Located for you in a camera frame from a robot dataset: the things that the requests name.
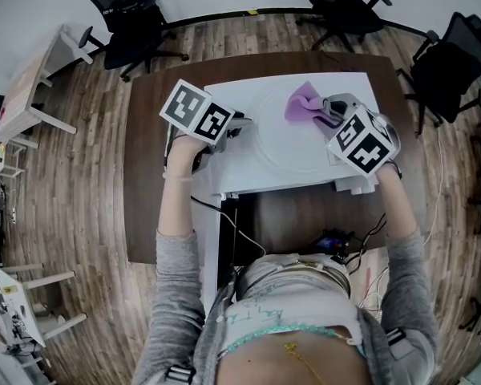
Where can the black waist-worn device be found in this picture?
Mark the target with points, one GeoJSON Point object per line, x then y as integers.
{"type": "Point", "coordinates": [330, 241]}

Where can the belt with gold buckle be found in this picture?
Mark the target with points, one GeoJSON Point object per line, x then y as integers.
{"type": "Point", "coordinates": [304, 262]}

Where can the person's left forearm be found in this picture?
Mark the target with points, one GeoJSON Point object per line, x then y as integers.
{"type": "Point", "coordinates": [176, 207]}

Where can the person's right forearm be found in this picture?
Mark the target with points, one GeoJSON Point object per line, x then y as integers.
{"type": "Point", "coordinates": [397, 203]}

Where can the white plate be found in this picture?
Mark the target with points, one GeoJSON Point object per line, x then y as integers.
{"type": "Point", "coordinates": [280, 147]}

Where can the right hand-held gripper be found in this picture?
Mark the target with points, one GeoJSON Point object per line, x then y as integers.
{"type": "Point", "coordinates": [364, 147]}

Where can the light wood-top table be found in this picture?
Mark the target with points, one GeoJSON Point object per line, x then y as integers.
{"type": "Point", "coordinates": [24, 90]}

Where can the white board on table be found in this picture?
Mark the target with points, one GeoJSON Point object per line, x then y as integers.
{"type": "Point", "coordinates": [232, 163]}

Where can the white table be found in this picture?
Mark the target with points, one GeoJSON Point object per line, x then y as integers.
{"type": "Point", "coordinates": [16, 307]}

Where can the person's white printed top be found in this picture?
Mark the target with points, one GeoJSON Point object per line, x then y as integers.
{"type": "Point", "coordinates": [296, 299]}

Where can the person's gray cardigan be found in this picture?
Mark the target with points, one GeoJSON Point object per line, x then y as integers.
{"type": "Point", "coordinates": [176, 295]}

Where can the purple cloth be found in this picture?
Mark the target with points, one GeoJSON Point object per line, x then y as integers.
{"type": "Point", "coordinates": [300, 106]}

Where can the person's chest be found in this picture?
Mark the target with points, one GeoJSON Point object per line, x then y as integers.
{"type": "Point", "coordinates": [272, 367]}

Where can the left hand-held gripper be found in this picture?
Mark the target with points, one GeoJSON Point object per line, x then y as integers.
{"type": "Point", "coordinates": [192, 106]}

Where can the small white stand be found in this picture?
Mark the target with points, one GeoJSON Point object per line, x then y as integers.
{"type": "Point", "coordinates": [12, 169]}

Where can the black office chair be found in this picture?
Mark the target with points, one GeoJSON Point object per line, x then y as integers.
{"type": "Point", "coordinates": [449, 70]}
{"type": "Point", "coordinates": [344, 10]}
{"type": "Point", "coordinates": [132, 30]}

